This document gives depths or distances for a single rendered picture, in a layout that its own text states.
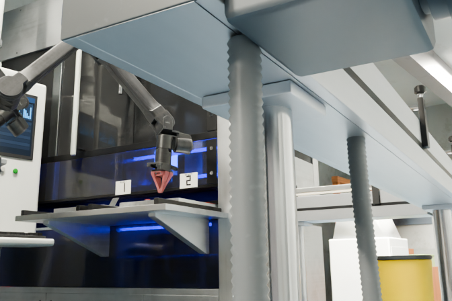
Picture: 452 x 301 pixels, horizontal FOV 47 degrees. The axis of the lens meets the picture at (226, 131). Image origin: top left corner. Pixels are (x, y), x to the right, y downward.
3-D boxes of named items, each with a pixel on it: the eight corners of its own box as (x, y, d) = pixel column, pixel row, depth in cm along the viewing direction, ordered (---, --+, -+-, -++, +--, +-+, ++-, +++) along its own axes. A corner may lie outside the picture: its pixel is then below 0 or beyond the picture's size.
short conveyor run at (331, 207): (243, 224, 204) (242, 184, 208) (260, 226, 217) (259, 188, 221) (427, 213, 171) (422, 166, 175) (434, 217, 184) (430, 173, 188)
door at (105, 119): (58, 156, 252) (65, 44, 267) (133, 144, 230) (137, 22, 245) (57, 156, 252) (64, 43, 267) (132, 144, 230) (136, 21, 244)
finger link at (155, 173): (176, 195, 183) (178, 168, 186) (163, 191, 177) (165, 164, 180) (161, 195, 187) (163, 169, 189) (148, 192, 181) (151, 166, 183)
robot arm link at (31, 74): (77, 31, 197) (83, 15, 190) (105, 54, 198) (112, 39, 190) (-12, 100, 170) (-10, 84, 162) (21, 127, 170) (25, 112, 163)
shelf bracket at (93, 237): (103, 256, 223) (105, 226, 227) (109, 256, 222) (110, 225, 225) (40, 256, 195) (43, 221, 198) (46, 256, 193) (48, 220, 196)
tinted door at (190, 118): (134, 144, 230) (138, 21, 245) (218, 131, 210) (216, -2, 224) (133, 144, 230) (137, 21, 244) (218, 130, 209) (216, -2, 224)
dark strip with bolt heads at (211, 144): (208, 184, 206) (206, 1, 226) (218, 183, 204) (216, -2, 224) (206, 183, 205) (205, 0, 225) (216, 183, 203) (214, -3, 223)
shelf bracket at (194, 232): (202, 254, 200) (202, 220, 203) (209, 253, 198) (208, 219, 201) (147, 252, 171) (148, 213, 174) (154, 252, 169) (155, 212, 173)
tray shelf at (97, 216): (103, 228, 237) (103, 223, 238) (238, 219, 204) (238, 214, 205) (15, 221, 197) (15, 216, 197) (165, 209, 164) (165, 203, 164)
